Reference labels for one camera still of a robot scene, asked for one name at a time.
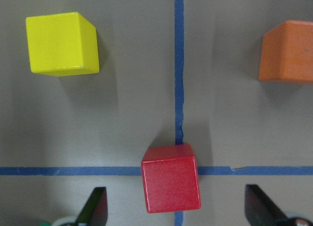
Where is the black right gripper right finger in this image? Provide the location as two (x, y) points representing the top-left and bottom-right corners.
(245, 184), (290, 226)

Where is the red wooden block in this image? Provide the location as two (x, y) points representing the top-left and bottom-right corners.
(141, 144), (201, 213)

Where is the yellow wooden block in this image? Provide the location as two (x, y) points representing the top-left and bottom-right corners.
(25, 12), (100, 77)

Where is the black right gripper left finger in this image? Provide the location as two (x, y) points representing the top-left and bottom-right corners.
(74, 187), (108, 226)

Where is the orange wooden block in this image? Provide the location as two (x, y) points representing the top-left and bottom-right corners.
(258, 20), (313, 85)

